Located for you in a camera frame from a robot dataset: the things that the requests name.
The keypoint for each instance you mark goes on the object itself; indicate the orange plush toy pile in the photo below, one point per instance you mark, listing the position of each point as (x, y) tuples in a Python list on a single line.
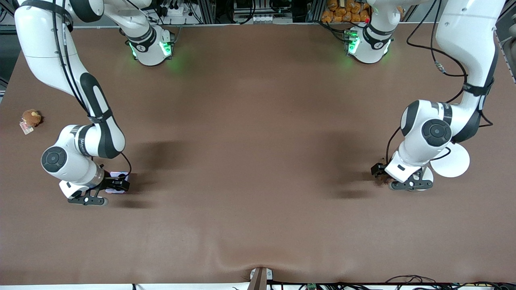
[(342, 12)]

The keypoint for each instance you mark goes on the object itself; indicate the white socket strip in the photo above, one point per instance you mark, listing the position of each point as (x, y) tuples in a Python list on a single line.
[(262, 18)]

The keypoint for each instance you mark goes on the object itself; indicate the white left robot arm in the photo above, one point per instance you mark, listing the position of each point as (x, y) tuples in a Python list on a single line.
[(463, 40)]

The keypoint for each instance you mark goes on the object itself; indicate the brown plush toy with tag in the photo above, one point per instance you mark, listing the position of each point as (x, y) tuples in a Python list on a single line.
[(31, 117)]

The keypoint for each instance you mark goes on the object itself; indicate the lilac flip phone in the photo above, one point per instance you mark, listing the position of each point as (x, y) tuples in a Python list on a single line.
[(119, 174)]

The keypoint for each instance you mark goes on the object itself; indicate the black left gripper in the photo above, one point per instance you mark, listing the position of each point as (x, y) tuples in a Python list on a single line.
[(379, 169)]

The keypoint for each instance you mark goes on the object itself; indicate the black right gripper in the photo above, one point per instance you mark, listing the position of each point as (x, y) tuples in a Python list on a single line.
[(111, 182)]

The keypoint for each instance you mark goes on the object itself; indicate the white power strip with plugs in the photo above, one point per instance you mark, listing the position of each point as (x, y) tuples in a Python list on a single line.
[(177, 10)]

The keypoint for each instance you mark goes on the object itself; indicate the white round desk lamp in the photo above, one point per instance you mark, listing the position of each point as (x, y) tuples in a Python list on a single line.
[(453, 165)]

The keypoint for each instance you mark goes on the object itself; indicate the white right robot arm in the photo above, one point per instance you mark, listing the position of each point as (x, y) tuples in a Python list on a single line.
[(48, 48)]

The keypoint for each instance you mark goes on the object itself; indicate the small brown lion statue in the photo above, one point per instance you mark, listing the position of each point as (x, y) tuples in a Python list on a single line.
[(383, 182)]

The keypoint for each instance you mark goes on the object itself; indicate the table edge clamp bracket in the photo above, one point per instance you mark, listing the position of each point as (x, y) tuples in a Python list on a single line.
[(260, 280)]

